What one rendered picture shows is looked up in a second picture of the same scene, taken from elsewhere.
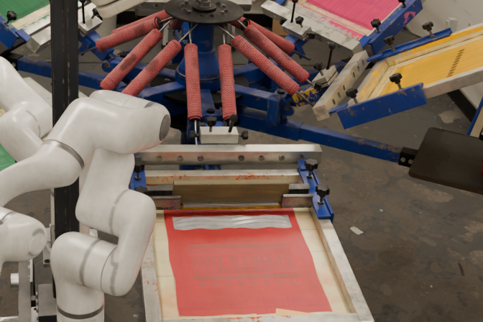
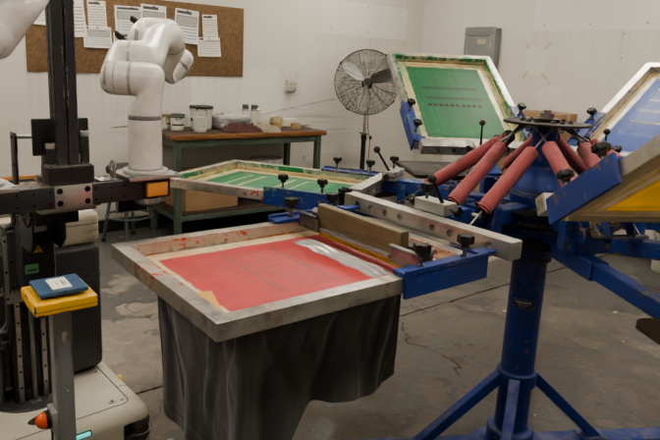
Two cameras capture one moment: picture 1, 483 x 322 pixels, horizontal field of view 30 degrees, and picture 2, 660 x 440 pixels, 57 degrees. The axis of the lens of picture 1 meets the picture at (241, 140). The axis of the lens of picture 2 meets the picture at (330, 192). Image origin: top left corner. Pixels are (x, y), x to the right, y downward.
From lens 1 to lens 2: 2.30 m
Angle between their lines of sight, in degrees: 61
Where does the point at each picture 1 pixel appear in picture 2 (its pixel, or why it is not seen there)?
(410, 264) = not seen: outside the picture
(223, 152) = (416, 216)
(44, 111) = (141, 45)
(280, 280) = (264, 286)
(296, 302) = (232, 298)
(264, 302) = (215, 285)
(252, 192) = (370, 233)
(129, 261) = not seen: outside the picture
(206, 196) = (338, 226)
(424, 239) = not seen: outside the picture
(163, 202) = (307, 220)
